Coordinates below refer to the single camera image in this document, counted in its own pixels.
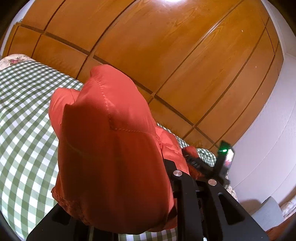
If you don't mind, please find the floral pillow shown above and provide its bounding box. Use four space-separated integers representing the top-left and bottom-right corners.
0 54 33 70

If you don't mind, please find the green white checkered bedsheet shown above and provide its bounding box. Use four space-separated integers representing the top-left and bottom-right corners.
0 60 217 241

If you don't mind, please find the orange puffer jacket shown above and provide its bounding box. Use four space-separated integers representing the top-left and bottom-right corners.
49 65 199 235

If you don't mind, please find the grey box corner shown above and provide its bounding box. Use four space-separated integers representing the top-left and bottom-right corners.
251 196 284 231

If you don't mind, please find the wooden panelled wardrobe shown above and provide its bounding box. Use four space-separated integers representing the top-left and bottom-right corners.
1 1 283 151

